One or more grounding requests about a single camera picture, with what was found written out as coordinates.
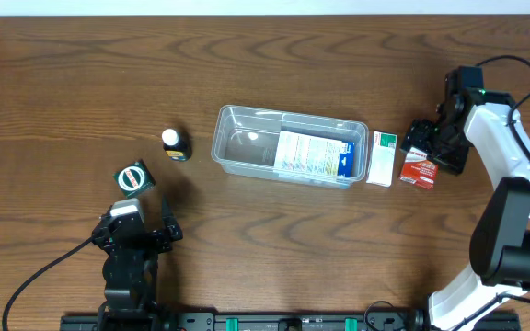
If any clear plastic container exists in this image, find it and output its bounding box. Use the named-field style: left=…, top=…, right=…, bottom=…
left=212, top=105, right=369, bottom=188

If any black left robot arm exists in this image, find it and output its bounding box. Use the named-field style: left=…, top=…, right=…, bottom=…
left=92, top=211, right=172, bottom=314

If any red medicine box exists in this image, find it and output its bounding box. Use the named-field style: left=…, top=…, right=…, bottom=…
left=399, top=147, right=438, bottom=189

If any green Zam-Buk ointment box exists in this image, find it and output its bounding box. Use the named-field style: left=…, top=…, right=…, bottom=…
left=113, top=160, right=156, bottom=199

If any blue white medicine box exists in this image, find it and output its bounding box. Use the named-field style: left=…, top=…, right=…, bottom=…
left=273, top=131, right=355, bottom=177

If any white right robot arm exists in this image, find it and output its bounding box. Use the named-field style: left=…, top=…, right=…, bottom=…
left=212, top=84, right=530, bottom=330

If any white green medicine box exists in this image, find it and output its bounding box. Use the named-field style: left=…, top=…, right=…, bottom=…
left=366, top=131, right=398, bottom=188

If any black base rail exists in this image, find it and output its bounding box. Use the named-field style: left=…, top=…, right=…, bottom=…
left=59, top=311, right=522, bottom=331

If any dark Woods syrup bottle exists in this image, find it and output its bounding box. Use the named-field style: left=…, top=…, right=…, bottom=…
left=161, top=129, right=192, bottom=162

